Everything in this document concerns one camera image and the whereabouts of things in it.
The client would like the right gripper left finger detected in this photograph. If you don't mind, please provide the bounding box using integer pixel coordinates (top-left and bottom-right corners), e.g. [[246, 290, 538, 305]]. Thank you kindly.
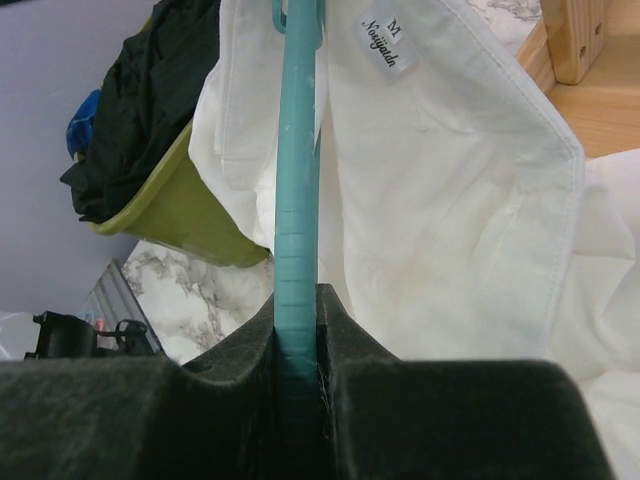
[[1, 303, 275, 479]]

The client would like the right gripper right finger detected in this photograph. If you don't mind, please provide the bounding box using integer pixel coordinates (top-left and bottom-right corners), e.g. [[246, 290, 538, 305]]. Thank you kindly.
[[317, 284, 614, 479]]

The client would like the white shirt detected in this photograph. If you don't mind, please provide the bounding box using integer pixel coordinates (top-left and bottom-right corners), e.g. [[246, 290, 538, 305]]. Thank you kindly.
[[188, 0, 640, 401]]

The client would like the teal hanger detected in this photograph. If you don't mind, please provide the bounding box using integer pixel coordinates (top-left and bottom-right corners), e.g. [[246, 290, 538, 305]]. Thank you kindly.
[[272, 1, 325, 429]]

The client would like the green laundry basket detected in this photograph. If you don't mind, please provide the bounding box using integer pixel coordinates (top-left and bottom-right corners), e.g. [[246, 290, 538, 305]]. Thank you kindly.
[[89, 124, 268, 268]]

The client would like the black garment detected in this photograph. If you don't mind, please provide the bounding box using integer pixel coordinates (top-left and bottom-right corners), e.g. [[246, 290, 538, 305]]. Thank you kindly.
[[60, 1, 220, 223]]

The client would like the wooden clothes rack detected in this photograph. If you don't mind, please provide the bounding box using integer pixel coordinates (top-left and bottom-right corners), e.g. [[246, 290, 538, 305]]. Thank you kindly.
[[516, 0, 640, 158]]

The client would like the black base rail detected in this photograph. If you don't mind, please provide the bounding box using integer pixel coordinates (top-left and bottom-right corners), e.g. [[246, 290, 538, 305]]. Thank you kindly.
[[24, 311, 164, 360]]

